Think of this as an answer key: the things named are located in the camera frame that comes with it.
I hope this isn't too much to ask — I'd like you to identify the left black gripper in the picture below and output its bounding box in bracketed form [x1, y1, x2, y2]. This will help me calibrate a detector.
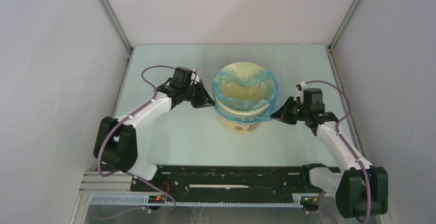
[182, 80, 216, 109]

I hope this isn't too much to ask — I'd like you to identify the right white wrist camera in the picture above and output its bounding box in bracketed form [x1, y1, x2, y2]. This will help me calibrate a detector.
[294, 81, 306, 104]

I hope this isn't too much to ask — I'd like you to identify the left aluminium frame post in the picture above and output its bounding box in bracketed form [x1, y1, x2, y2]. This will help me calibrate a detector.
[98, 0, 133, 54]

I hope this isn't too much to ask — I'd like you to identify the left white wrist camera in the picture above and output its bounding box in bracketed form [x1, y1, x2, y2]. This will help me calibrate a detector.
[190, 67, 200, 85]

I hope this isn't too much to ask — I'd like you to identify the yellow cartoon trash bin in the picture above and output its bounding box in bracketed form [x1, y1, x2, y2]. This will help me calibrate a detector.
[213, 62, 278, 135]

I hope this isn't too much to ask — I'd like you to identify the blue plastic trash bag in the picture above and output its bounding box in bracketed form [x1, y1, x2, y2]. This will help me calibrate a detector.
[212, 62, 280, 125]

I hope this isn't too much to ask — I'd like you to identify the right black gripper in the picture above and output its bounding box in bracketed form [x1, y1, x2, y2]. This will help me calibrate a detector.
[271, 96, 310, 125]

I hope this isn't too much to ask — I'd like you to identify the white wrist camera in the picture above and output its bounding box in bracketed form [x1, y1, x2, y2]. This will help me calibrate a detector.
[190, 67, 200, 85]
[294, 81, 306, 104]

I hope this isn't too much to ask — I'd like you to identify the right aluminium frame post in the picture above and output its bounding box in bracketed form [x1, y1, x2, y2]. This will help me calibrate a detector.
[328, 0, 361, 52]

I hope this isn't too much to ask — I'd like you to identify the left small circuit board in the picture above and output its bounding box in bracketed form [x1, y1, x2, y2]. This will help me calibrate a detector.
[148, 195, 166, 204]

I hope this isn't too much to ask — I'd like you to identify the aluminium frame post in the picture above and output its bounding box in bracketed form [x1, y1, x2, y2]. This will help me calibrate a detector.
[328, 0, 361, 52]
[98, 0, 133, 54]

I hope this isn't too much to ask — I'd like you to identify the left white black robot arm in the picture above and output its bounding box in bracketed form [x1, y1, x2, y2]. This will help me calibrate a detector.
[93, 67, 215, 191]

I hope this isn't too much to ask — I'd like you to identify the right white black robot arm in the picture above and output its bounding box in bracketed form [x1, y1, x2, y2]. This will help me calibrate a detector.
[271, 85, 389, 220]

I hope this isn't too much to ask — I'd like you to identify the small circuit board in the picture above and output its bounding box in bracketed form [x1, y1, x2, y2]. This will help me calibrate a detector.
[148, 195, 166, 204]
[300, 196, 322, 205]

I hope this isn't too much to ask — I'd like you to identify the right small circuit board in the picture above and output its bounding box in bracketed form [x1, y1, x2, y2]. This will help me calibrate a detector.
[300, 196, 322, 205]

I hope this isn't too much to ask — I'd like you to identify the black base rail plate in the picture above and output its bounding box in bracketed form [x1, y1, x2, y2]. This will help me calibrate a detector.
[128, 165, 321, 205]

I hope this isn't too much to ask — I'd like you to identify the grey slotted cable duct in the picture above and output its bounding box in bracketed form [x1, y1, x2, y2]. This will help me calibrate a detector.
[89, 194, 316, 208]

